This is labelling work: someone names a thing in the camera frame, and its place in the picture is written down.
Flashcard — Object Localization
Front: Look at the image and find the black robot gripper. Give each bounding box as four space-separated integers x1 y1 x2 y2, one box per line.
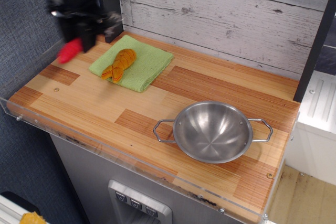
46 0 109 53

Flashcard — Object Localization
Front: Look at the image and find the red handled metal fork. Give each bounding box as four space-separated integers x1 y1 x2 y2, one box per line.
57 38 83 64

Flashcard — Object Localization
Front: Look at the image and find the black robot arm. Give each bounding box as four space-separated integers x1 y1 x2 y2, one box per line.
46 0 123 52

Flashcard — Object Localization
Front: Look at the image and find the green folded rag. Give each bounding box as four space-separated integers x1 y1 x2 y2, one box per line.
89 35 173 92

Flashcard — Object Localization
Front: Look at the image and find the orange plush shrimp toy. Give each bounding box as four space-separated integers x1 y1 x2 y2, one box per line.
101 49 137 83

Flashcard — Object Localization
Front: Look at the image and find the grey toy fridge cabinet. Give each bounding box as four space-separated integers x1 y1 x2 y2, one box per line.
49 133 237 224

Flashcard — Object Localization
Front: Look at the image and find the silver dispenser button panel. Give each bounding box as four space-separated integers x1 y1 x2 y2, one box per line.
108 179 173 223

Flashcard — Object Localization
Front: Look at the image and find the clear acrylic table guard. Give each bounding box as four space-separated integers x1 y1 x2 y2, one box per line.
6 28 298 223

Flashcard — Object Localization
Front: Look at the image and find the white toy sink unit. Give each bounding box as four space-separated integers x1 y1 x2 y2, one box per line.
285 71 335 185

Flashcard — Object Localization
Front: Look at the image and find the stainless steel two-handled bowl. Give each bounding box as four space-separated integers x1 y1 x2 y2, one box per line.
153 100 274 164

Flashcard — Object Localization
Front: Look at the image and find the dark right vertical post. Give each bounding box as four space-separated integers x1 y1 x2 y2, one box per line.
293 0 335 102

